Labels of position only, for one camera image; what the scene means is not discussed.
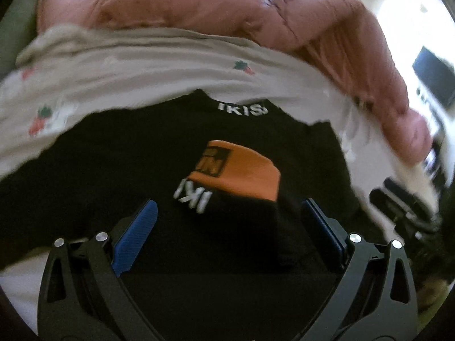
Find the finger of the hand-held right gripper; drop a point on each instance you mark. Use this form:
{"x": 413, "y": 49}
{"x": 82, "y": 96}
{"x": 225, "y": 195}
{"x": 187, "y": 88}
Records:
{"x": 385, "y": 200}

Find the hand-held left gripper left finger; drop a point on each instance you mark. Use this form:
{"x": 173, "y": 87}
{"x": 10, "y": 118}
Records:
{"x": 138, "y": 231}

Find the black t-shirt with orange patch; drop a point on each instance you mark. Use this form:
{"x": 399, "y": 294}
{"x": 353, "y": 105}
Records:
{"x": 106, "y": 170}

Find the strawberry printed white bedsheet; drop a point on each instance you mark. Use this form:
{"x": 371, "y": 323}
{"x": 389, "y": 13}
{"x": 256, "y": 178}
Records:
{"x": 160, "y": 71}

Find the black monitor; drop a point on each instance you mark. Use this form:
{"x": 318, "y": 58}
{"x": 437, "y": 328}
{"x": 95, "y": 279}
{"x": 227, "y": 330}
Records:
{"x": 435, "y": 71}

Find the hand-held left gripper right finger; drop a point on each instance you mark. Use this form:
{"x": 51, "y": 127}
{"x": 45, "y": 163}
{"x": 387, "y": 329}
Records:
{"x": 328, "y": 234}

